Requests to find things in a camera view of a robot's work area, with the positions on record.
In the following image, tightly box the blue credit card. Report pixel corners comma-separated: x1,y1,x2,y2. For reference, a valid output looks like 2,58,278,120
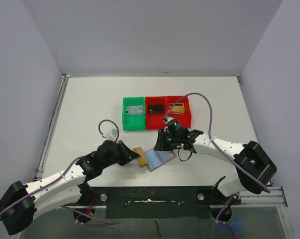
144,149,174,170

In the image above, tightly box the brown leather card holder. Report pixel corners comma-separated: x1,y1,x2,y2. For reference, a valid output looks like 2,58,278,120
139,148,177,172

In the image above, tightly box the green plastic bin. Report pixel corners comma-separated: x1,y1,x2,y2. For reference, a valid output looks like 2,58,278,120
122,97,146,131

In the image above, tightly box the red plastic double bin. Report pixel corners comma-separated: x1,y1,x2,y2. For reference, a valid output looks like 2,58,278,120
144,96,193,131

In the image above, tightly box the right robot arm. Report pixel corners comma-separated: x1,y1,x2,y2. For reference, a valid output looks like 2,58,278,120
154,119,277,197

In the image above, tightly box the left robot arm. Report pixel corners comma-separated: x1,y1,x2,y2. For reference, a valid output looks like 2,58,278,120
0,140,139,236

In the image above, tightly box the gold credit card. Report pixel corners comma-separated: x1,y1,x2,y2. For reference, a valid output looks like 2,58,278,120
169,103,186,115

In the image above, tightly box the black credit card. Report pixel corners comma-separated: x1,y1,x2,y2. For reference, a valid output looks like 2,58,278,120
148,105,165,114

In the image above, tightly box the silver credit card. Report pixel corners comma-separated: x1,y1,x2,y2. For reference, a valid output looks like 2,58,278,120
125,105,143,115

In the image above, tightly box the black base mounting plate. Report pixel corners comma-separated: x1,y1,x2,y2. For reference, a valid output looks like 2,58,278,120
68,186,228,219

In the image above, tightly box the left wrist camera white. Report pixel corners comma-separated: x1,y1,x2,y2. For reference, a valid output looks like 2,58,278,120
102,128,118,142

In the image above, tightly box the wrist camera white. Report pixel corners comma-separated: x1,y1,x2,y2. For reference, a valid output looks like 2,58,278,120
162,117,175,131
102,128,118,142

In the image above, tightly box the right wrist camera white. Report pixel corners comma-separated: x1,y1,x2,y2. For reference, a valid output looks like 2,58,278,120
162,117,175,131

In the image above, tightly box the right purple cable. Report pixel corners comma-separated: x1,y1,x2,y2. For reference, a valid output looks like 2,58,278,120
163,93,271,239

